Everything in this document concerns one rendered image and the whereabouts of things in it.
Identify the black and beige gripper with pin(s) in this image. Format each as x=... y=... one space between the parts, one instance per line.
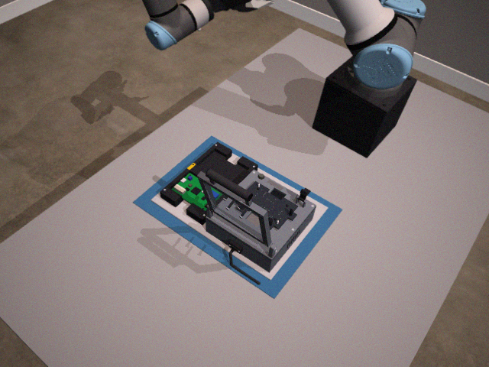
x=247 y=7

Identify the green circuit board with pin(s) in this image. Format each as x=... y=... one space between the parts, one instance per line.
x=190 y=190

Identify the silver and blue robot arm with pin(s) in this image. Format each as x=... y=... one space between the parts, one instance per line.
x=381 y=40

